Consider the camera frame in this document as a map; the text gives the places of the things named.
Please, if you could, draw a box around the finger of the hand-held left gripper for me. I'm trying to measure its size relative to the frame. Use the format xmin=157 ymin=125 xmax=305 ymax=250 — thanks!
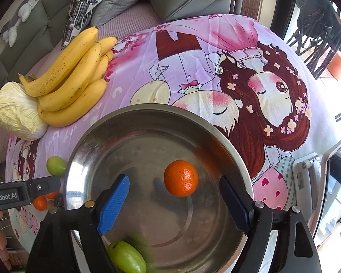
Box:
xmin=25 ymin=175 xmax=61 ymax=203

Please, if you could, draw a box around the stainless steel bowl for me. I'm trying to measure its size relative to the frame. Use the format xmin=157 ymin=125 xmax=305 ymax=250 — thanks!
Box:
xmin=65 ymin=104 xmax=255 ymax=273

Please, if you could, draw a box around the yellow banana bunch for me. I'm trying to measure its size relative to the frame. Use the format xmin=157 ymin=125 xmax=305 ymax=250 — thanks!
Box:
xmin=18 ymin=26 xmax=118 ymax=127

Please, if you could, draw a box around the green jujube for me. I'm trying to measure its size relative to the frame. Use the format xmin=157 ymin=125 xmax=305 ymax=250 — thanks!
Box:
xmin=46 ymin=156 xmax=68 ymax=176
xmin=107 ymin=240 xmax=147 ymax=273

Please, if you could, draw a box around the black white patterned pillow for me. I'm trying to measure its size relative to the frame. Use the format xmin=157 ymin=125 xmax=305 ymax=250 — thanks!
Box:
xmin=61 ymin=0 xmax=125 ymax=50

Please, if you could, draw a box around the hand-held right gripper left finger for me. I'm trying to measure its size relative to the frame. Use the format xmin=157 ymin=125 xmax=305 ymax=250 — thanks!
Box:
xmin=25 ymin=174 xmax=130 ymax=273

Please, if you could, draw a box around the pink quilted seat mat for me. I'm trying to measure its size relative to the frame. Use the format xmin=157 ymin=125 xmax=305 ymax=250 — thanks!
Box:
xmin=98 ymin=4 xmax=160 ymax=39

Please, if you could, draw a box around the grey white plush toy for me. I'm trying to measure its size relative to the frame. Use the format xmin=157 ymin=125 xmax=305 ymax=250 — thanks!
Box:
xmin=0 ymin=0 xmax=37 ymax=47

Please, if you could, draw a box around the pink printed blanket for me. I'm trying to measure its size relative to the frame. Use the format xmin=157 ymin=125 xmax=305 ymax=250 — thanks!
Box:
xmin=5 ymin=14 xmax=341 ymax=243

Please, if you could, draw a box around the grey fabric pillow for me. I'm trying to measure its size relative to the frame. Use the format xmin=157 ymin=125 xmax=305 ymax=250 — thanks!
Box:
xmin=90 ymin=0 xmax=160 ymax=27

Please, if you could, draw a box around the person's left hand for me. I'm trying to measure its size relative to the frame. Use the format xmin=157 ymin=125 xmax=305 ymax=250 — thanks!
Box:
xmin=0 ymin=210 xmax=12 ymax=270

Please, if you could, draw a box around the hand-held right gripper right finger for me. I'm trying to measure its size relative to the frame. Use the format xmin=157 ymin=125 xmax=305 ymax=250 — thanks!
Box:
xmin=219 ymin=174 xmax=322 ymax=273

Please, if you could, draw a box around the grey sofa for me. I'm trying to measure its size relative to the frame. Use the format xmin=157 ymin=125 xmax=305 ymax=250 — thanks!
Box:
xmin=0 ymin=0 xmax=249 ymax=165

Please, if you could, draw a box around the dark metal chair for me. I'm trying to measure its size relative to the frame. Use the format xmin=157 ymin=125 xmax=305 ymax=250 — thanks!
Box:
xmin=286 ymin=0 xmax=341 ymax=80

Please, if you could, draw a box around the dark door frame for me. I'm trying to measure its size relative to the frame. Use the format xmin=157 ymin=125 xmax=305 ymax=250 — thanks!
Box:
xmin=269 ymin=0 xmax=300 ymax=42

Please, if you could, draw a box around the napa cabbage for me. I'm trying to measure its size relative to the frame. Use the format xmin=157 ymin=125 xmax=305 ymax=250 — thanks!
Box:
xmin=0 ymin=81 xmax=49 ymax=141

